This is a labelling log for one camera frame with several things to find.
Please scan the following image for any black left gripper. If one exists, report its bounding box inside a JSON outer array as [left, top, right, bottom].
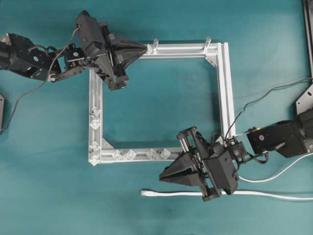
[[85, 22, 147, 91]]

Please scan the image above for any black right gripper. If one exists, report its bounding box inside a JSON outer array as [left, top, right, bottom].
[[159, 126, 221, 202]]

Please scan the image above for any white ethernet cable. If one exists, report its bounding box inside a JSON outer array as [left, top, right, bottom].
[[140, 154, 313, 202]]

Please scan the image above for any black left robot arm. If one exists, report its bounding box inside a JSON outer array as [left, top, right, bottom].
[[0, 19, 147, 91]]

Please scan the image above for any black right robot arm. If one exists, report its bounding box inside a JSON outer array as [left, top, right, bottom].
[[159, 111, 313, 201]]

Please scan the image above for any clear acrylic pin top middle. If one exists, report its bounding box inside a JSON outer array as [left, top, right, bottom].
[[152, 39, 159, 53]]

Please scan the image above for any clear acrylic pin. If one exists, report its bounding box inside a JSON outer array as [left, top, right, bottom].
[[203, 37, 211, 53], [152, 39, 159, 53]]

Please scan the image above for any clear acrylic pin top right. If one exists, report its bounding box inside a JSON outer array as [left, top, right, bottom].
[[203, 37, 211, 53]]

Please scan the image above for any grey metal plate left edge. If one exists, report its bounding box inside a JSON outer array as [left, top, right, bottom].
[[0, 94, 5, 132]]

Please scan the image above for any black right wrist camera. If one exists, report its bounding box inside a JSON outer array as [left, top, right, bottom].
[[203, 142, 238, 195]]

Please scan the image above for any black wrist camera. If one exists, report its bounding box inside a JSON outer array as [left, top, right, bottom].
[[76, 10, 108, 58], [203, 142, 238, 195]]

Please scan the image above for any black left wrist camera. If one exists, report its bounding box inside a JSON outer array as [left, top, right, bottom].
[[76, 10, 108, 58]]

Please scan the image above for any thin black left camera cable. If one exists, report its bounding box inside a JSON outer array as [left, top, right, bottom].
[[1, 26, 81, 130]]

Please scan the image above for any thin black camera cable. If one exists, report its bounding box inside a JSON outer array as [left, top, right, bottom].
[[1, 26, 81, 130], [224, 77, 313, 145]]

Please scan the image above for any square aluminium extrusion frame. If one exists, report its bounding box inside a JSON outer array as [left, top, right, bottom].
[[88, 41, 236, 166]]

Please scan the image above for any grey metal bracket right edge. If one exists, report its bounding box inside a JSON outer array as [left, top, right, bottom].
[[295, 84, 313, 115]]

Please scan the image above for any thin black right camera cable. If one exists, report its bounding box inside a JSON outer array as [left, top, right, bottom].
[[224, 77, 313, 145]]

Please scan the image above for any black metal rail top right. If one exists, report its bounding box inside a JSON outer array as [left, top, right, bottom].
[[302, 0, 313, 76]]

